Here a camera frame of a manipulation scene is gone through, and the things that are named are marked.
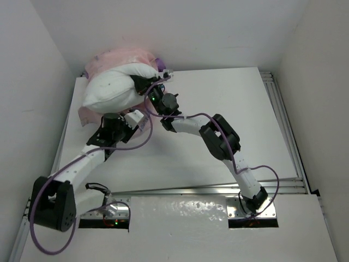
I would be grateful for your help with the pink purple pillowcase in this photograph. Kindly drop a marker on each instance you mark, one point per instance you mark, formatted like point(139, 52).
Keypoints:
point(114, 58)

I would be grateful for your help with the aluminium frame rail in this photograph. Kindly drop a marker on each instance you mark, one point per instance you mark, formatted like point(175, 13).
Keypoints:
point(279, 109)

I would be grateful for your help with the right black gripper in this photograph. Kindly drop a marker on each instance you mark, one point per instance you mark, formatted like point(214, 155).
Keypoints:
point(144, 84)

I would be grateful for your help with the white front cover board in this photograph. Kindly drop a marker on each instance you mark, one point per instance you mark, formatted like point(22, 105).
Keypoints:
point(195, 229)

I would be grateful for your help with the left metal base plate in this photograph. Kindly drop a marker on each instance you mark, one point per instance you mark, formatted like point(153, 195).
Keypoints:
point(115, 209)

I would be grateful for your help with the white pillow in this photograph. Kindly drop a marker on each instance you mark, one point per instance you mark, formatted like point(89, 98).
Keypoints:
point(114, 90)

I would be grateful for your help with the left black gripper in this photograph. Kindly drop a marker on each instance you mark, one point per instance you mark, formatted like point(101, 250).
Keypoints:
point(122, 120)

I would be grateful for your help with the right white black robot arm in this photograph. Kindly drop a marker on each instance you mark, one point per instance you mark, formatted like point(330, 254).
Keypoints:
point(218, 136)

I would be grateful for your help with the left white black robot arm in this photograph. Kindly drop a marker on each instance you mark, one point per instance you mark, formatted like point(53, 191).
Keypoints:
point(56, 201)

